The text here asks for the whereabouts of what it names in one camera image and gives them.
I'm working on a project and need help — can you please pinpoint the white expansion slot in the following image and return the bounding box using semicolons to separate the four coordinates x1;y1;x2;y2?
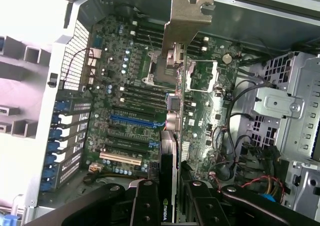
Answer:
99;151;142;167

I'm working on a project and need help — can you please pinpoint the blue expansion slot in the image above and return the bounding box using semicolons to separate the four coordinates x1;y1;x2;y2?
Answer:
109;113;157;130

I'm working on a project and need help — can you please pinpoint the metal socket cover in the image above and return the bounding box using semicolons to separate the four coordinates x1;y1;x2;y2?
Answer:
186;60;221;94

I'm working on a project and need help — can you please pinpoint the blue case latch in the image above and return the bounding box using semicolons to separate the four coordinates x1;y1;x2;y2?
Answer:
2;212;22;226

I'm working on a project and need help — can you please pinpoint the CPU socket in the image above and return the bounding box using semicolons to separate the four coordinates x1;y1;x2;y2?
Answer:
141;50;187;88

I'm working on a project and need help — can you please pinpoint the perforated metal drive cage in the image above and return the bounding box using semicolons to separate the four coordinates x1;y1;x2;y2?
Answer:
251;51;320;162

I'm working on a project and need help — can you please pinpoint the green motherboard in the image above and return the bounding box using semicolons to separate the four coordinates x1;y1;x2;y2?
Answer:
82;14;242;187

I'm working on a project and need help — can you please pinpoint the round coin battery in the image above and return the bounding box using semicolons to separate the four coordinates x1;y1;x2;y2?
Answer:
221;52;234;65

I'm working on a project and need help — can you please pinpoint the black open PC case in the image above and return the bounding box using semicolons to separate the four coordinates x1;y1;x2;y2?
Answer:
14;0;320;226

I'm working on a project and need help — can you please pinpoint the blue SATA wire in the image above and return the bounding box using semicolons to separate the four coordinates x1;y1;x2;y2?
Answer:
259;192;279;205

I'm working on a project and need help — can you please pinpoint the red yellow wire bundle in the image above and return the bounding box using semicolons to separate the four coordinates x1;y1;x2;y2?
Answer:
239;174;286;204

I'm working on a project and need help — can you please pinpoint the black wire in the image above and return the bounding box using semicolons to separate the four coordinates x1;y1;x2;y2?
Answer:
228;77;276;167

